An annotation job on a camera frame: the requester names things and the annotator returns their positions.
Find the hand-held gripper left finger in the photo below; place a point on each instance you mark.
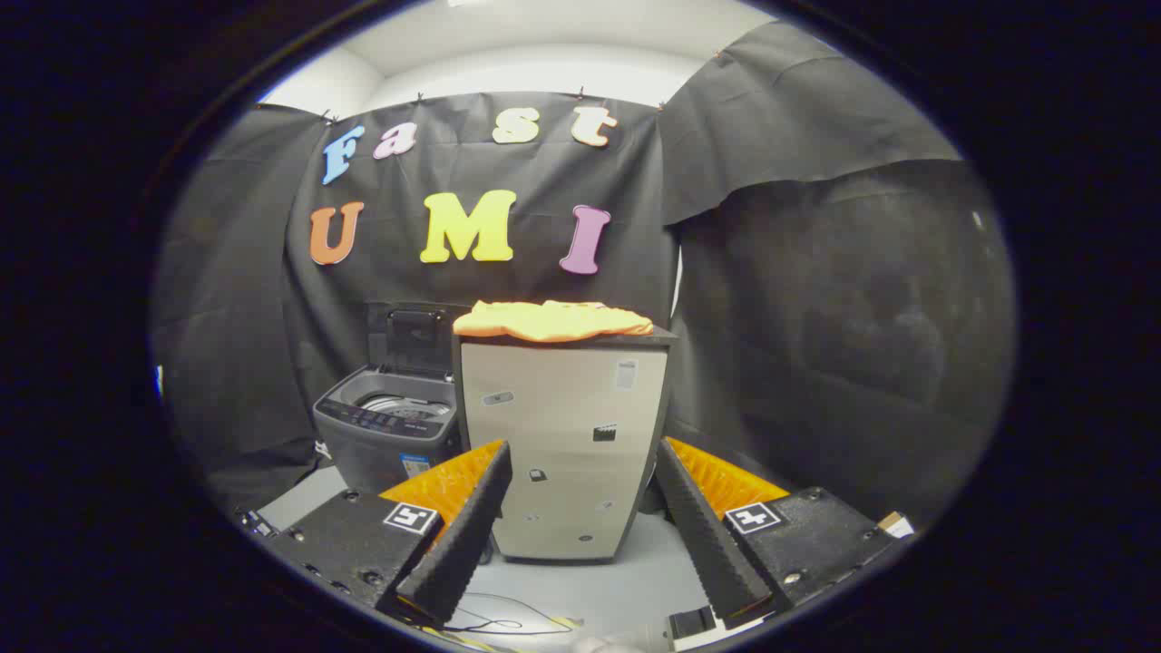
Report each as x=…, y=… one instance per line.
x=458, y=544

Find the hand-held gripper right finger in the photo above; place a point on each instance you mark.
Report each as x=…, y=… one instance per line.
x=703, y=535

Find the grey washing machine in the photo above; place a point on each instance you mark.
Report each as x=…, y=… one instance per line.
x=381, y=444

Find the orange collared shirt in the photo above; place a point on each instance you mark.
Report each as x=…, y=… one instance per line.
x=553, y=322

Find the beige cabinet with dark top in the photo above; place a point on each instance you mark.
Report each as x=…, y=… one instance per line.
x=562, y=426

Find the tan cardboard piece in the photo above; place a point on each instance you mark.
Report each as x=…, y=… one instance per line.
x=894, y=524

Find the black backdrop cloth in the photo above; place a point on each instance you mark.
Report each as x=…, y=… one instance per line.
x=798, y=290

